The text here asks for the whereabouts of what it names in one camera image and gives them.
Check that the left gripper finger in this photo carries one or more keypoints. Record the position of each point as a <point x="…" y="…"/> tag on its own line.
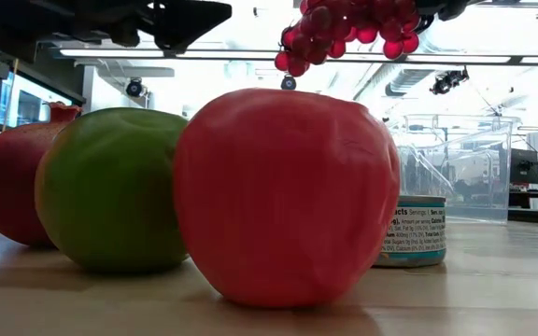
<point x="189" y="21"/>

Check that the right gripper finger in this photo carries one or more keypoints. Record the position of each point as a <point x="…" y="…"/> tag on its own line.
<point x="448" y="8"/>

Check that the red grape bunch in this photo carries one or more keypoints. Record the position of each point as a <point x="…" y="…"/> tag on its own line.
<point x="339" y="28"/>

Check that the red pomegranate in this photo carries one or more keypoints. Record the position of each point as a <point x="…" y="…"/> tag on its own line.
<point x="12" y="186"/>

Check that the teal labelled tin can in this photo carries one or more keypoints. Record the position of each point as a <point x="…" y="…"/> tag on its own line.
<point x="416" y="233"/>

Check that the long ceiling light bar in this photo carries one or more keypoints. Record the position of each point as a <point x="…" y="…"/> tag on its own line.
<point x="110" y="52"/>

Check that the black track light cluster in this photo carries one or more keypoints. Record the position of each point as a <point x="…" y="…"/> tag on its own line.
<point x="448" y="80"/>

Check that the black ceiling spotlight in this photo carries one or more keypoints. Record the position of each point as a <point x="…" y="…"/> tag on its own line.
<point x="134" y="88"/>

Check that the glass window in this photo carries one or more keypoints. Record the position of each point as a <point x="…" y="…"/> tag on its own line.
<point x="35" y="105"/>

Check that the clear plastic bin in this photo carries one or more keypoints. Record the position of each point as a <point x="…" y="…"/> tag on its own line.
<point x="465" y="163"/>

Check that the black monitor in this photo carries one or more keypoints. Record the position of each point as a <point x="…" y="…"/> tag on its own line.
<point x="523" y="165"/>

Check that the green apple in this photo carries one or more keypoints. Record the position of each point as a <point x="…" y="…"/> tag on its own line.
<point x="110" y="196"/>

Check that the red apple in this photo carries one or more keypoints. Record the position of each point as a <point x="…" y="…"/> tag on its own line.
<point x="283" y="200"/>

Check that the black background desk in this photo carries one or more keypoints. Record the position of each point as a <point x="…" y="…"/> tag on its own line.
<point x="530" y="200"/>

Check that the silver ventilation duct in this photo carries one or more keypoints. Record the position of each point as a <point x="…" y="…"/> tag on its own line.
<point x="409" y="79"/>

